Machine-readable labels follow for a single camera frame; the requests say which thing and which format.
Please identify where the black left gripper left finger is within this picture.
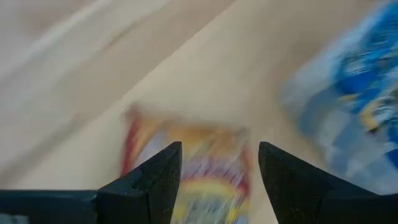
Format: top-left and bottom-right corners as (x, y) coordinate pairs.
(96, 141), (183, 224)

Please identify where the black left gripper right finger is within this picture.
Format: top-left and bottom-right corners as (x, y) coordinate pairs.
(257, 141), (376, 224)

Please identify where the clear plastic storage bin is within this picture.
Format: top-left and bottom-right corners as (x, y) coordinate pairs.
(279, 0), (398, 196)

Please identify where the red roast beef ramen packet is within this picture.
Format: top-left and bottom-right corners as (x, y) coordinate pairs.
(119, 104), (252, 224)

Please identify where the blue soy sauce ramen packet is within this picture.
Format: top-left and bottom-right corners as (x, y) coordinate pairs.
(329, 0), (398, 162)

